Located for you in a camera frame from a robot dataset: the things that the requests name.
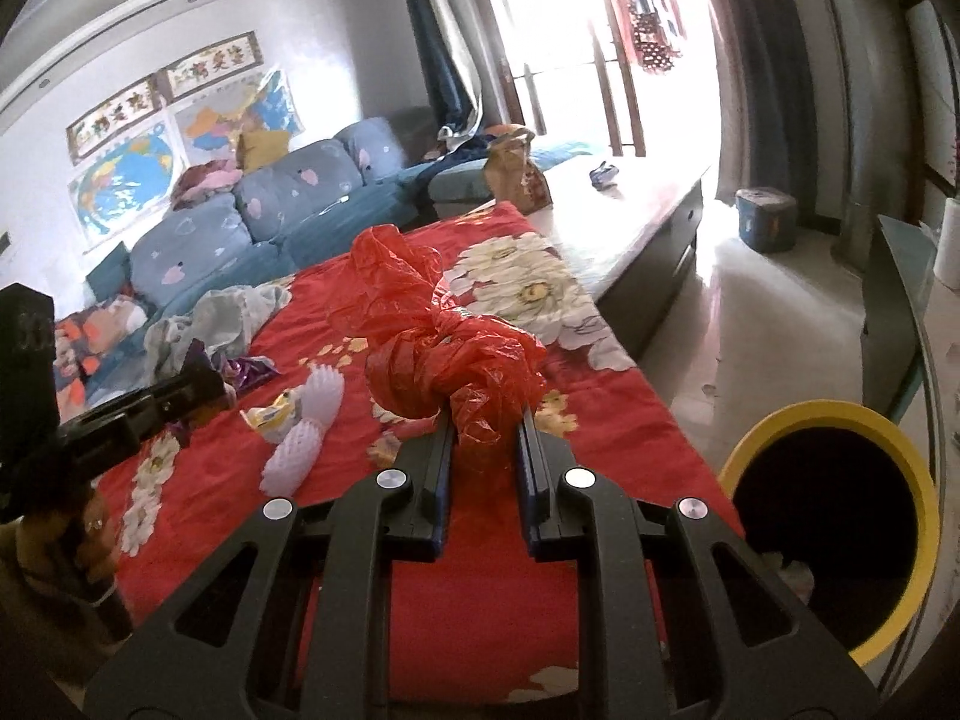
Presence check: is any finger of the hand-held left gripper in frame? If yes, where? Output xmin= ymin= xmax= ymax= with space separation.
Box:
xmin=58 ymin=356 xmax=230 ymax=462

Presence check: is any yellow rimmed trash bin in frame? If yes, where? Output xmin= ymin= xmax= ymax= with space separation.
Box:
xmin=718 ymin=399 xmax=942 ymax=668

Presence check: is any patterned cushion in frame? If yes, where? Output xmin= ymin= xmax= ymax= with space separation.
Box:
xmin=52 ymin=296 xmax=151 ymax=406

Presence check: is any red plastic bag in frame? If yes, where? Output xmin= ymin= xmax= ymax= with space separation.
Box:
xmin=330 ymin=225 xmax=548 ymax=485

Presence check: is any grey-green cloth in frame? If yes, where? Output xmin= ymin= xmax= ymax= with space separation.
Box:
xmin=142 ymin=285 xmax=293 ymax=383

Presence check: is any blue box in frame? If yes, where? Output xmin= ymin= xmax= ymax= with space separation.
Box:
xmin=733 ymin=186 xmax=800 ymax=254

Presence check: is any glass top side table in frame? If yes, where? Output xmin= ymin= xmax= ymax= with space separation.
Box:
xmin=861 ymin=214 xmax=942 ymax=428

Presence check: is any yellow snack wrapper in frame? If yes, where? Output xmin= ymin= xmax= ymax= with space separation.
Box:
xmin=238 ymin=388 xmax=308 ymax=436

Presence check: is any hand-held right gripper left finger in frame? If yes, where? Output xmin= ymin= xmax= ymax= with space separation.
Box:
xmin=82 ymin=401 xmax=458 ymax=720

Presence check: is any pink clothes pile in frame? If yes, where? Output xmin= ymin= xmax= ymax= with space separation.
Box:
xmin=171 ymin=159 xmax=245 ymax=207

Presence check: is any white paper roll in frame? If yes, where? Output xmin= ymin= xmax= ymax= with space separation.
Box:
xmin=930 ymin=195 xmax=960 ymax=278

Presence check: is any country map poster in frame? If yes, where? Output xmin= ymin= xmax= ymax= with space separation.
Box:
xmin=174 ymin=67 xmax=305 ymax=158

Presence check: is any red floral blanket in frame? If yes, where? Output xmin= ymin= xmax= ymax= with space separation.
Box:
xmin=56 ymin=202 xmax=747 ymax=713

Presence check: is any framed wall scroll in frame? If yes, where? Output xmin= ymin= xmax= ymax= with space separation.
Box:
xmin=66 ymin=75 xmax=162 ymax=162
xmin=159 ymin=31 xmax=263 ymax=100

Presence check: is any dark coffee table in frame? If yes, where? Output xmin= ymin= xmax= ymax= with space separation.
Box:
xmin=529 ymin=154 xmax=713 ymax=368

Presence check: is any world map poster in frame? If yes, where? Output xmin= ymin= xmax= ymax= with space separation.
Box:
xmin=66 ymin=131 xmax=188 ymax=248

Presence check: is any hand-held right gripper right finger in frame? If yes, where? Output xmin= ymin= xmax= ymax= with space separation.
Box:
xmin=514 ymin=401 xmax=882 ymax=720

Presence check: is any purple snack wrapper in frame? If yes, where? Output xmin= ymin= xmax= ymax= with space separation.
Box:
xmin=169 ymin=337 xmax=282 ymax=443

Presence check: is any dark blue curtain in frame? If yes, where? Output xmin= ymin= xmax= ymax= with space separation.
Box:
xmin=394 ymin=0 xmax=485 ymax=140

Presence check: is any grey curtain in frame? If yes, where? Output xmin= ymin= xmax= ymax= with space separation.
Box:
xmin=712 ymin=0 xmax=886 ymax=271

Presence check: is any yellow pillow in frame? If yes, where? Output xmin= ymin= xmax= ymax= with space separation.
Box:
xmin=238 ymin=127 xmax=292 ymax=172

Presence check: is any hanging laundry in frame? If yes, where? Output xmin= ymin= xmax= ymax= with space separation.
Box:
xmin=615 ymin=0 xmax=687 ymax=76

